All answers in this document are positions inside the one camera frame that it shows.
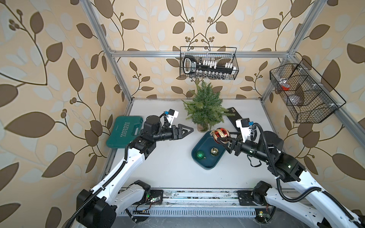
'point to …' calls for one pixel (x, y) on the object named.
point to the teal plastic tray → (206, 152)
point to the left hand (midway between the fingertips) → (188, 130)
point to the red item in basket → (285, 89)
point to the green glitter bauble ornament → (200, 155)
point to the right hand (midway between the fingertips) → (221, 137)
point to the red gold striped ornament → (220, 133)
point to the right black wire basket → (309, 98)
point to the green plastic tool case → (125, 129)
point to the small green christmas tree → (206, 109)
